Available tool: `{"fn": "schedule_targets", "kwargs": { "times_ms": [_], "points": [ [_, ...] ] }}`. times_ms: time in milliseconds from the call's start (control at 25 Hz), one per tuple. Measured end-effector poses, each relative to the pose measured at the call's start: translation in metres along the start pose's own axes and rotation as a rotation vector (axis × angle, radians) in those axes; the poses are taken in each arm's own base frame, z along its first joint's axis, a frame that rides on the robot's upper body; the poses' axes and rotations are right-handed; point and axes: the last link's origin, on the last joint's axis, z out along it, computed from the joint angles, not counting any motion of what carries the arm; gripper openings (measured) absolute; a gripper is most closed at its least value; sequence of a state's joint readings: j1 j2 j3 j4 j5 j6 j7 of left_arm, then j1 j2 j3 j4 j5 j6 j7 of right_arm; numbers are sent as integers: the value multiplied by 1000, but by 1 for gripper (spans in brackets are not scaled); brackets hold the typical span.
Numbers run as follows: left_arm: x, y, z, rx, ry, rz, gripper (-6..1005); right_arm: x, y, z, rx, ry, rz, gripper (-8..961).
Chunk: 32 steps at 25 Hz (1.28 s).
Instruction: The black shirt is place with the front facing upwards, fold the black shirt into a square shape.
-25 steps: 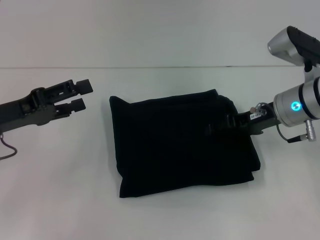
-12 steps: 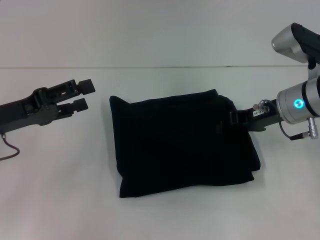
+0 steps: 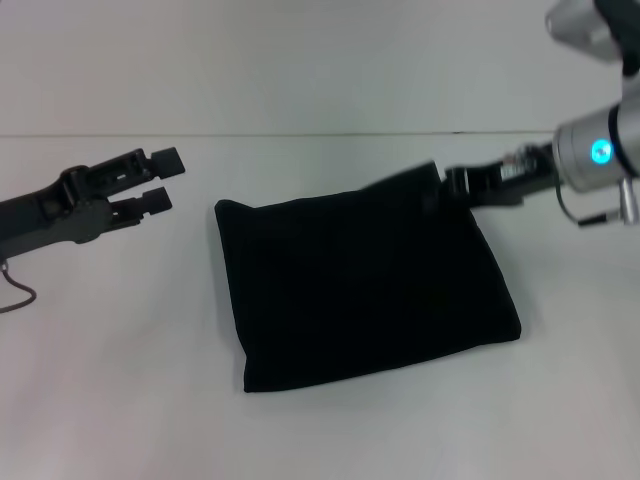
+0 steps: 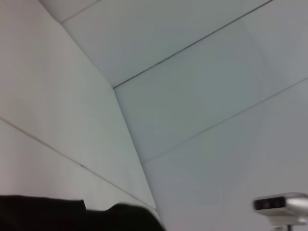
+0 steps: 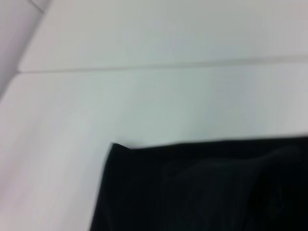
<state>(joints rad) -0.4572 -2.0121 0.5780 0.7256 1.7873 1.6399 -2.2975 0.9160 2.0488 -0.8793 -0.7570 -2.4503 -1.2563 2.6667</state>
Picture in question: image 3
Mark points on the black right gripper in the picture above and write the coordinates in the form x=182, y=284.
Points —
x=510, y=177

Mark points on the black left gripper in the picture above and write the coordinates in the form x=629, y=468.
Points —
x=50, y=215

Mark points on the black shirt with FREE print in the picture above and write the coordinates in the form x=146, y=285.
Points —
x=360, y=280

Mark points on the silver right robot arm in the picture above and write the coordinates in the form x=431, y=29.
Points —
x=600, y=150

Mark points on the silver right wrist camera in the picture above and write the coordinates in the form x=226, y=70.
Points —
x=585, y=25

